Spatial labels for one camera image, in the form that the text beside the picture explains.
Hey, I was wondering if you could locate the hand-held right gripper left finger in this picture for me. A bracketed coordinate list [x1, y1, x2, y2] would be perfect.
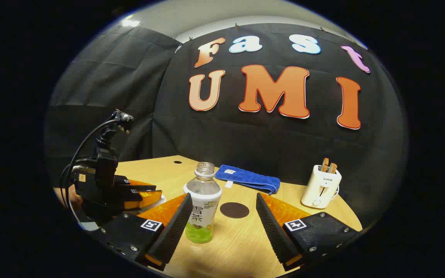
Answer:
[91, 192, 194, 271]

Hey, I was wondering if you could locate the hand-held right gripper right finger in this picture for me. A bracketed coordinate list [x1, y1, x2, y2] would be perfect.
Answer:
[256, 192, 362, 272]

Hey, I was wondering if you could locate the clear water bottle white label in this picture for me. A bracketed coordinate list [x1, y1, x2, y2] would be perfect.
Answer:
[183, 162, 223, 244]

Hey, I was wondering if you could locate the white toaster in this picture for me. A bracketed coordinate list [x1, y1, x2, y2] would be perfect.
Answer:
[301, 165, 342, 209]

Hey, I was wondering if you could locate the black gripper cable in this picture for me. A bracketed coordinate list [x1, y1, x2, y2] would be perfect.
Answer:
[59, 118, 122, 211]

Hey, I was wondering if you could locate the black backdrop cloth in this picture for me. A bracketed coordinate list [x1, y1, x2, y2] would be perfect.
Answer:
[44, 23, 408, 228]

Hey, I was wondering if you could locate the blue folded towel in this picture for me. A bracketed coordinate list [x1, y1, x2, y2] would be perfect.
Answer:
[215, 164, 281, 195]

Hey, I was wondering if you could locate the dark round coaster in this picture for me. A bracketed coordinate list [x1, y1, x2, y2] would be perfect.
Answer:
[220, 202, 250, 219]

